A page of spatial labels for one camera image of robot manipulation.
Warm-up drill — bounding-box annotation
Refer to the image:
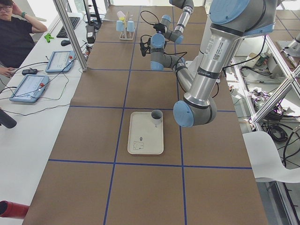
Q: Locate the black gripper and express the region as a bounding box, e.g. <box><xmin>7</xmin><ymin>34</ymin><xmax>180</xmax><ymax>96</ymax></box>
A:
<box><xmin>140</xmin><ymin>37</ymin><xmax>151</xmax><ymax>57</ymax></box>
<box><xmin>153</xmin><ymin>23</ymin><xmax>165</xmax><ymax>32</ymax></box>

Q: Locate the light blue plastic cup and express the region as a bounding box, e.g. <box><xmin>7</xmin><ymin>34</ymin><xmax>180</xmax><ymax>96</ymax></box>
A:
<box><xmin>116</xmin><ymin>20</ymin><xmax>124</xmax><ymax>32</ymax></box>

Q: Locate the pink plastic cup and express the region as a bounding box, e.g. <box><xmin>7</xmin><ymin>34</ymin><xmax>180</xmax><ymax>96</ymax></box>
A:
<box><xmin>117</xmin><ymin>11</ymin><xmax>126</xmax><ymax>19</ymax></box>

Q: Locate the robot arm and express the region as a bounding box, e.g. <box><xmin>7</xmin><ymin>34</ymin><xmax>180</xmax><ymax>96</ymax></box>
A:
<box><xmin>151</xmin><ymin>0</ymin><xmax>194</xmax><ymax>47</ymax></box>
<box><xmin>140</xmin><ymin>0</ymin><xmax>280</xmax><ymax>127</ymax></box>

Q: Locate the operator right hand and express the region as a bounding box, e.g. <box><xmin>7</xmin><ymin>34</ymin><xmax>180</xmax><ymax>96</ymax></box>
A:
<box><xmin>12</xmin><ymin>1</ymin><xmax>23</xmax><ymax>16</ymax></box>

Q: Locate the operator left hand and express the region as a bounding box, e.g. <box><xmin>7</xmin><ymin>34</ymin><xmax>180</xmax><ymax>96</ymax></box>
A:
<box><xmin>0</xmin><ymin>67</ymin><xmax>15</xmax><ymax>78</ymax></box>

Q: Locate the black box with label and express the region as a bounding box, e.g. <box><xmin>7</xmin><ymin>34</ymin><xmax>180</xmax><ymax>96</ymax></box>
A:
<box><xmin>85</xmin><ymin>25</ymin><xmax>96</xmax><ymax>44</ymax></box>

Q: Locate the black monitor stand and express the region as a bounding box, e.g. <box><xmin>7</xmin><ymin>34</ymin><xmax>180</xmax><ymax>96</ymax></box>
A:
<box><xmin>83</xmin><ymin>0</ymin><xmax>102</xmax><ymax>30</ymax></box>

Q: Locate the black computer mouse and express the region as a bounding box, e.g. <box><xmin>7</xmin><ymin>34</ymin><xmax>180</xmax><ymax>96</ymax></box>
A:
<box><xmin>60</xmin><ymin>40</ymin><xmax>70</xmax><ymax>46</ymax></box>

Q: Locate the black keyboard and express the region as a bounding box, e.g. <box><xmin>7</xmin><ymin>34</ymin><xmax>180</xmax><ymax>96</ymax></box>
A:
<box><xmin>56</xmin><ymin>16</ymin><xmax>81</xmax><ymax>38</ymax></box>

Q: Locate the far blue teach pendant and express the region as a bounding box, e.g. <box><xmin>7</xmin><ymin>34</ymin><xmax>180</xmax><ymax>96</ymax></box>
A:
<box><xmin>45</xmin><ymin>51</ymin><xmax>75</xmax><ymax>73</ymax></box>

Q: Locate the blue teach pendant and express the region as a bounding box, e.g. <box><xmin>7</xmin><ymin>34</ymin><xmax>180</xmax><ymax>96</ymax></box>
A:
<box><xmin>45</xmin><ymin>51</ymin><xmax>75</xmax><ymax>73</ymax></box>
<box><xmin>9</xmin><ymin>75</ymin><xmax>50</xmax><ymax>103</ymax></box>

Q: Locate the cream plastic tray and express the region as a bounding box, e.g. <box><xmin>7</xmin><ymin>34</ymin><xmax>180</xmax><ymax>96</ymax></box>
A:
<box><xmin>127</xmin><ymin>112</ymin><xmax>164</xmax><ymax>155</ymax></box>

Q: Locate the green plastic clamp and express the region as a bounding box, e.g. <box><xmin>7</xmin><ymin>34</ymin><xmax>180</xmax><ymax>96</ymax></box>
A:
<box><xmin>44</xmin><ymin>33</ymin><xmax>54</xmax><ymax>43</ymax></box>

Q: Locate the black handheld device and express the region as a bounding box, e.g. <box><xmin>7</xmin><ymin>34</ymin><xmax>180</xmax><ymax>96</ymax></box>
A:
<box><xmin>22</xmin><ymin>69</ymin><xmax>38</xmax><ymax>75</ymax></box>

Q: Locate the near blue teach pendant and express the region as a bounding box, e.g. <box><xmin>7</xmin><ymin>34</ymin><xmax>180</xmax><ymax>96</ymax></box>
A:
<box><xmin>9</xmin><ymin>75</ymin><xmax>50</xmax><ymax>103</ymax></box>

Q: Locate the seated operator in black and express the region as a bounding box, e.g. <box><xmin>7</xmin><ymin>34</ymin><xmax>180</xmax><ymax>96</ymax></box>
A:
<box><xmin>0</xmin><ymin>0</ymin><xmax>47</xmax><ymax>69</ymax></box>

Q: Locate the red cylinder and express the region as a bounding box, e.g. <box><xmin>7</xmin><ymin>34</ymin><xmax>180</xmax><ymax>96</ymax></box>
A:
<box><xmin>0</xmin><ymin>201</ymin><xmax>29</xmax><ymax>219</ymax></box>

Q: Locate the white wire cup rack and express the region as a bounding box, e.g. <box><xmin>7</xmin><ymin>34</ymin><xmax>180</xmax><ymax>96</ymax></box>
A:
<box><xmin>116</xmin><ymin>11</ymin><xmax>135</xmax><ymax>40</ymax></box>

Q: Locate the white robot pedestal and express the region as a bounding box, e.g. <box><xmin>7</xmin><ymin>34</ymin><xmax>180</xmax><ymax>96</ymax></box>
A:
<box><xmin>183</xmin><ymin>15</ymin><xmax>221</xmax><ymax>89</ymax></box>

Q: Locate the aluminium frame post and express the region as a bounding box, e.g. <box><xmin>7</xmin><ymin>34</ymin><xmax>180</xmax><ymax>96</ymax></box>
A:
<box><xmin>53</xmin><ymin>0</ymin><xmax>87</xmax><ymax>72</ymax></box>

